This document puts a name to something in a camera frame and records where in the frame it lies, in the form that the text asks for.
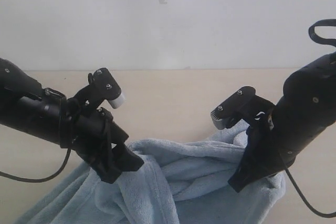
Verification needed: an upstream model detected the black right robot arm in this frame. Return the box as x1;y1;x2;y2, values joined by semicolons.
228;53;335;193

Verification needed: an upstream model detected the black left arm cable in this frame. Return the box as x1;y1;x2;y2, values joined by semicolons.
0;147;71;183

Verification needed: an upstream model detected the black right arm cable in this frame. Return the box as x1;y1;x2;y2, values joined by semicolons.
283;18;336;218

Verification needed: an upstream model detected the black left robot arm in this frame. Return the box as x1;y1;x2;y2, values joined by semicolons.
1;59;144;184

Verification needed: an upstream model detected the light blue fleece towel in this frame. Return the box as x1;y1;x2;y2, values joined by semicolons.
17;121;286;223

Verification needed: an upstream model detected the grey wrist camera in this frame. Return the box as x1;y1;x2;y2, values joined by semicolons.
211;86;275;130
67;68;125;119

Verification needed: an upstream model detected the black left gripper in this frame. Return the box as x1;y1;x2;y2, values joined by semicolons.
62;95;144;184

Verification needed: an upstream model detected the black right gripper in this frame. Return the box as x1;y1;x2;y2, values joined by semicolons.
228;108;291;193

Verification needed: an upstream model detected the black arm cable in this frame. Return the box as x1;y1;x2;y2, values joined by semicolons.
0;147;71;183
283;18;336;218

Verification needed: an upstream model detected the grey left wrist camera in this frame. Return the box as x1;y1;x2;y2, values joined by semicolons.
67;68;125;119

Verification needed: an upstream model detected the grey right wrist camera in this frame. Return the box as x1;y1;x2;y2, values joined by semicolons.
211;86;275;130

